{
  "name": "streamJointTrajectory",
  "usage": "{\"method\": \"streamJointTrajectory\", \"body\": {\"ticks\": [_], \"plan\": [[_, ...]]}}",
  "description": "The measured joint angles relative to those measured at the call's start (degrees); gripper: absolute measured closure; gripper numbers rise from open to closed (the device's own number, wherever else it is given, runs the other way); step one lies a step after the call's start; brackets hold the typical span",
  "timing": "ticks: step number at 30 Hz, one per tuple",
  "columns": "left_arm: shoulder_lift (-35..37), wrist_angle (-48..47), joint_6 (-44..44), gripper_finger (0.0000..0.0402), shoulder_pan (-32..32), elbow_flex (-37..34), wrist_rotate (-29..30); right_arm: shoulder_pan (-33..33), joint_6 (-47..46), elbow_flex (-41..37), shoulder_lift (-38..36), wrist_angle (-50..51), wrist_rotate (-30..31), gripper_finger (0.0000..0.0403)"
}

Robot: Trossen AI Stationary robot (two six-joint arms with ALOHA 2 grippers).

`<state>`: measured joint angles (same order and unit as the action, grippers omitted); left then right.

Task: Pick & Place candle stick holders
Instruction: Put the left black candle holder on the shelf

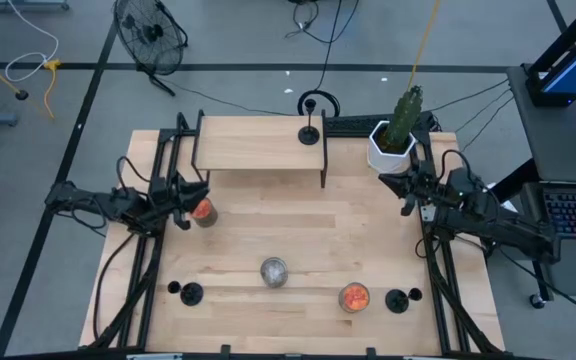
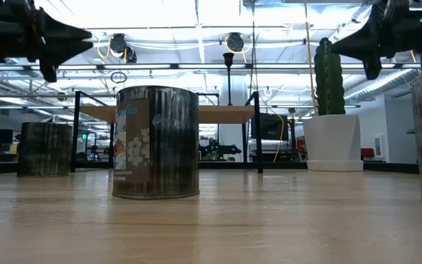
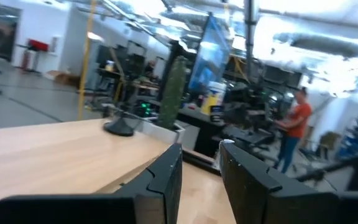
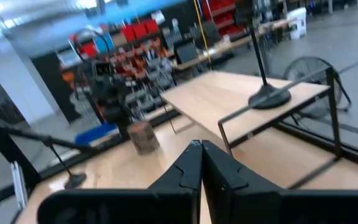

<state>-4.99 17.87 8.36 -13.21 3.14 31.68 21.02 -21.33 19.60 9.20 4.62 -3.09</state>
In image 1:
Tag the grey desk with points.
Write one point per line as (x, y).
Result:
(553, 135)

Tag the black floor fan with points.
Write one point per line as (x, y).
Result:
(150, 35)

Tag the candle tin with grey wax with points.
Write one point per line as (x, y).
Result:
(274, 272)

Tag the green cactus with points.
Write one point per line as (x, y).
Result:
(404, 117)

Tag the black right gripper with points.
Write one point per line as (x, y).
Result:
(428, 187)

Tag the black aluminium frame rails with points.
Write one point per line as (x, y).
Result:
(140, 280)
(448, 290)

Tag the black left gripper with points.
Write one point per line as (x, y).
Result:
(163, 197)

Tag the black caster wheel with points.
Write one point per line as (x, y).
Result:
(537, 301)

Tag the wooden shelf with black legs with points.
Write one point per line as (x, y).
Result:
(258, 145)

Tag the candle tin with orange wax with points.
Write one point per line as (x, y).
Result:
(207, 215)
(354, 298)

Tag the black metal candlestick holder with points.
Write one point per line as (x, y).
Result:
(309, 136)
(191, 294)
(397, 301)

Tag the white paper sheet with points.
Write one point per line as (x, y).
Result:
(509, 206)

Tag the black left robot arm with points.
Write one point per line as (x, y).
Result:
(93, 202)

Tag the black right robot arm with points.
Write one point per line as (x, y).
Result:
(498, 225)

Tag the white plant pot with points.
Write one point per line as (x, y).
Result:
(388, 162)

